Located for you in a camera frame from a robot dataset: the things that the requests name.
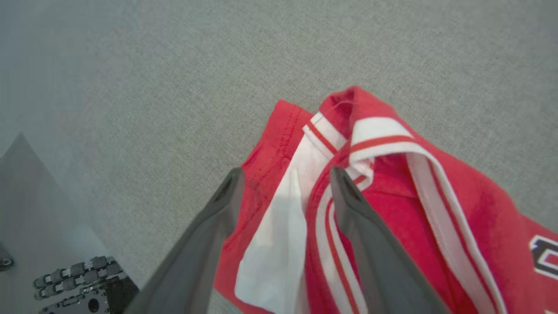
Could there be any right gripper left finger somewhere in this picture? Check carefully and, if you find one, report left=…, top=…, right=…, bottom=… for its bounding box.
left=123, top=167, right=246, bottom=314

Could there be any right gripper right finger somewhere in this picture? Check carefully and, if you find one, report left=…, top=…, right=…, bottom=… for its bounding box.
left=330, top=166, right=449, bottom=314

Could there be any red white basketball jersey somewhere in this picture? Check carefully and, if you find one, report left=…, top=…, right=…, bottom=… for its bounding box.
left=214, top=85, right=558, bottom=314

